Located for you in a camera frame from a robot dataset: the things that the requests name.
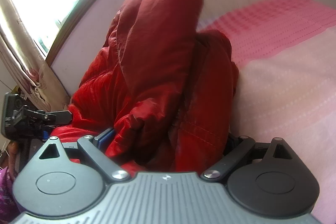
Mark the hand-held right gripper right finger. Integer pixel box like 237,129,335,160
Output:
202,135,297,183

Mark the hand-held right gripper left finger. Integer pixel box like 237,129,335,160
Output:
39,128,131,183

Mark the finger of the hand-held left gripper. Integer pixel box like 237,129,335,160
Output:
35,110,73,127

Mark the red puffer jacket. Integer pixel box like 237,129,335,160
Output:
51,0,240,180

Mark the beige curtain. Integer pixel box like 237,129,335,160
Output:
0,0,72,111

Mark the purple patterned clothing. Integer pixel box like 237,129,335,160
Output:
0,165,20,218

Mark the pink checked blanket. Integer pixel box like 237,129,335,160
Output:
196,0,336,224

